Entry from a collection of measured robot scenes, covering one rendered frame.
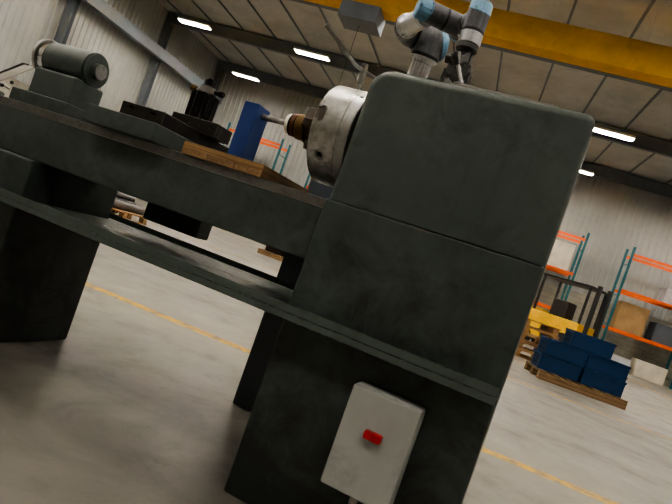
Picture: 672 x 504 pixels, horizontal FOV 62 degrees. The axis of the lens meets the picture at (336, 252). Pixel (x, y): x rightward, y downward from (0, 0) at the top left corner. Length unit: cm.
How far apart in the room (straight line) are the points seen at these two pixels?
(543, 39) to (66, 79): 1116
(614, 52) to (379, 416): 1181
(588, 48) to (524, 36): 126
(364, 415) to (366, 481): 15
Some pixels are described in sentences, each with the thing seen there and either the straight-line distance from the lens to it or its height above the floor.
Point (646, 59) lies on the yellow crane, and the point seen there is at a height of 621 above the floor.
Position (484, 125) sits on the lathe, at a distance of 151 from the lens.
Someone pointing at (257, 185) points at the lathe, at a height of 84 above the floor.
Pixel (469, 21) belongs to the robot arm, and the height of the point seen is 158.
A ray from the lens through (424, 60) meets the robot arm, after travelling 244.
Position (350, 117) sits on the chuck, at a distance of 167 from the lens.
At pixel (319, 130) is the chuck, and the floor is 105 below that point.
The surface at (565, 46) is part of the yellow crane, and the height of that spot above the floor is 610.
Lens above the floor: 74
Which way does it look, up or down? level
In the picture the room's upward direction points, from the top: 19 degrees clockwise
